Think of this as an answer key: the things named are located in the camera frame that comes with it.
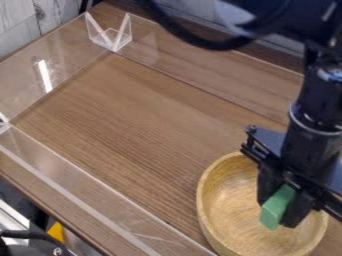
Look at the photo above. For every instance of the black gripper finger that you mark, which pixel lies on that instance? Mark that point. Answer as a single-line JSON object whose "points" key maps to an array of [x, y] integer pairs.
{"points": [[270, 179], [298, 209]]}

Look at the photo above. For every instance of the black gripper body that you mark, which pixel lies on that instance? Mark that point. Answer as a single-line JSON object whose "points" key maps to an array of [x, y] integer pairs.
{"points": [[307, 151]]}

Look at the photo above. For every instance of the green rectangular block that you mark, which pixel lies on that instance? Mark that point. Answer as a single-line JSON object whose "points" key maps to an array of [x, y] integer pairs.
{"points": [[274, 207]]}

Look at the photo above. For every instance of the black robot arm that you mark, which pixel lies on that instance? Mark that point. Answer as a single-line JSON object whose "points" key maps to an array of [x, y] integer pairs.
{"points": [[312, 23]]}

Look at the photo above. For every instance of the brown wooden bowl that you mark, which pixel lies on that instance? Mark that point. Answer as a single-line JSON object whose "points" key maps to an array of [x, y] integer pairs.
{"points": [[228, 214]]}

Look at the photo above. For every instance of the clear acrylic tray walls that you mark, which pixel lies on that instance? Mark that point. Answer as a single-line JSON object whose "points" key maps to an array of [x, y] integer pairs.
{"points": [[111, 132]]}

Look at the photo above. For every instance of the yellow black device under table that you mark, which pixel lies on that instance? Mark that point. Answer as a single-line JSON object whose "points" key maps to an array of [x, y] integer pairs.
{"points": [[25, 237]]}

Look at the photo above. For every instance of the clear acrylic corner bracket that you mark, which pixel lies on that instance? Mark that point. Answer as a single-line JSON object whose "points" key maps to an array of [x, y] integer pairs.
{"points": [[109, 38]]}

